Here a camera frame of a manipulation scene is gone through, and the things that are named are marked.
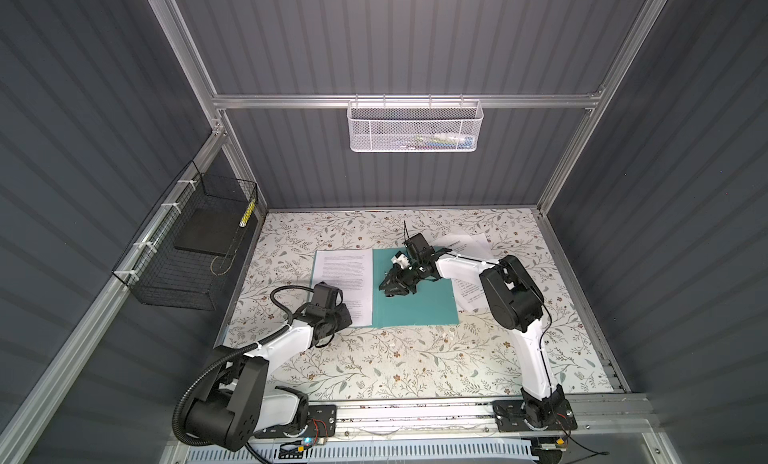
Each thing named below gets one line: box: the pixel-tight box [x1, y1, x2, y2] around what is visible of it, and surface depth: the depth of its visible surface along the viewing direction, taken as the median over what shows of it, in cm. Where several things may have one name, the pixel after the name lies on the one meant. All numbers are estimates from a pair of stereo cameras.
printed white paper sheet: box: [312, 249, 373, 327], surface depth 104 cm
